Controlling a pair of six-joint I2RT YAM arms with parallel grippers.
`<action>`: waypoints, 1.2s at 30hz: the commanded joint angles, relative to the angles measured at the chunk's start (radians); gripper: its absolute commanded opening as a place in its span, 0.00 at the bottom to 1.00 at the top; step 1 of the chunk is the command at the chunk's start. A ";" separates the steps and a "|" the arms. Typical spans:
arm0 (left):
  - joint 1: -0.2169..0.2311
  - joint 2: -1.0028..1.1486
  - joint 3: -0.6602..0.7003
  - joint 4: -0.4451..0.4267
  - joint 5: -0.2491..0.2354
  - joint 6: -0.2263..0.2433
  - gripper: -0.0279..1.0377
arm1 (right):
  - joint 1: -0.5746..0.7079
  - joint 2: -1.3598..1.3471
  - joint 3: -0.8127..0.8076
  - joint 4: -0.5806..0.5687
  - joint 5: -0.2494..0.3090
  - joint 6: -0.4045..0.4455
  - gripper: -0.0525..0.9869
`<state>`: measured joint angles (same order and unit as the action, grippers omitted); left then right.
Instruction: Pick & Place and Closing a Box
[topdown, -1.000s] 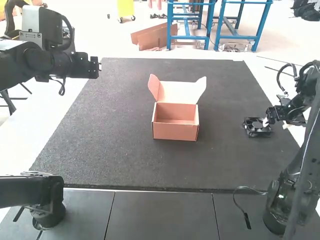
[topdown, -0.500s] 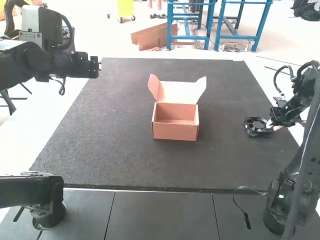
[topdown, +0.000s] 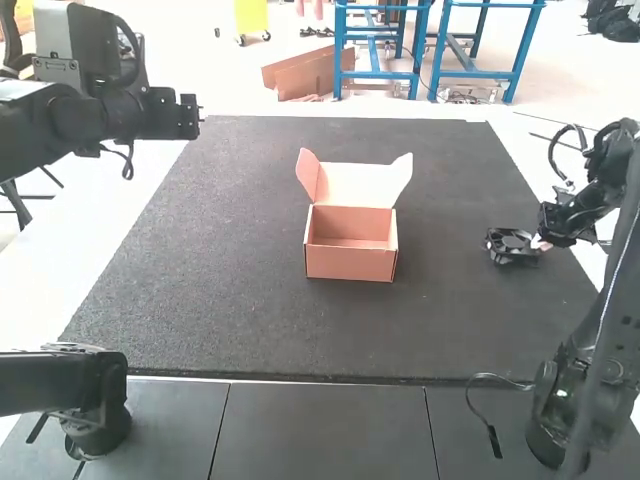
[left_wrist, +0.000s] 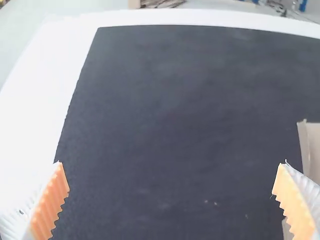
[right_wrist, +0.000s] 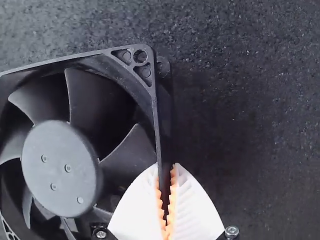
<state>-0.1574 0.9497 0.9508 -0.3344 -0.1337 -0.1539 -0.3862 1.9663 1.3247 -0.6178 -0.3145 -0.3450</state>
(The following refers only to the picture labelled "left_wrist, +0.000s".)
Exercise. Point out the cardboard box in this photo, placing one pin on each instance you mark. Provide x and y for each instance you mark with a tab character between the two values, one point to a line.
312	150

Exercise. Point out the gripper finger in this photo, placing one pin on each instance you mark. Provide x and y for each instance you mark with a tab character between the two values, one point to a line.
47	200
297	200

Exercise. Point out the brown cardboard sheet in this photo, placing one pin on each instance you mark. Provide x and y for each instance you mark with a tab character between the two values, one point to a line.
155	3

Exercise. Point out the black mat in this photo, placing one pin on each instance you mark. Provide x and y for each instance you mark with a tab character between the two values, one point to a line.
175	125

